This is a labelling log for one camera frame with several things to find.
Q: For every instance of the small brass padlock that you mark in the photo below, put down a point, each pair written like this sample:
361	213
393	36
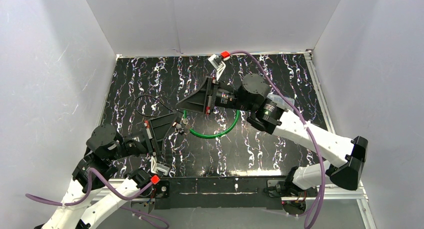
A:
177	126

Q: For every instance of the clear plastic parts box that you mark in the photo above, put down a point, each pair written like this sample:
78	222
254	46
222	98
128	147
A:
282	101

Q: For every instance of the green cable lock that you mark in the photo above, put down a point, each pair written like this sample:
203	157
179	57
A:
220	134

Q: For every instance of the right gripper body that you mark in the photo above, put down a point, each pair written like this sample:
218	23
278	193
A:
211	97

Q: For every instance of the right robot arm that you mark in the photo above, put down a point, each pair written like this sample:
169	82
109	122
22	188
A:
344	158

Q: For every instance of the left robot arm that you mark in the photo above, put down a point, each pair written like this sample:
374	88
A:
90	197

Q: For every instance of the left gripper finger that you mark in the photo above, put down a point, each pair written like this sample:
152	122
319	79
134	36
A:
167	138
154	123

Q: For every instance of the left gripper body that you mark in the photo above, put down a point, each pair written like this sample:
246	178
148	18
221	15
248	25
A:
149	136

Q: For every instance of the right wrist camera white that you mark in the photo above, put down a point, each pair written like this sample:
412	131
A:
218	62

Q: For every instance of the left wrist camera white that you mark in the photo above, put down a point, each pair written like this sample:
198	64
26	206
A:
158	169

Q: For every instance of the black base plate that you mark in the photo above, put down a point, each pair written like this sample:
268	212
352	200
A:
221	192

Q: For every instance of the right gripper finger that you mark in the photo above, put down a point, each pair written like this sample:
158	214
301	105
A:
193	106
200	95

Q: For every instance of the small dark key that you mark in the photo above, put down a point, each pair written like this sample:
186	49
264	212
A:
180	131

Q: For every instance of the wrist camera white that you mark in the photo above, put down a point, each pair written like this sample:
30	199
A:
158	169
218	62

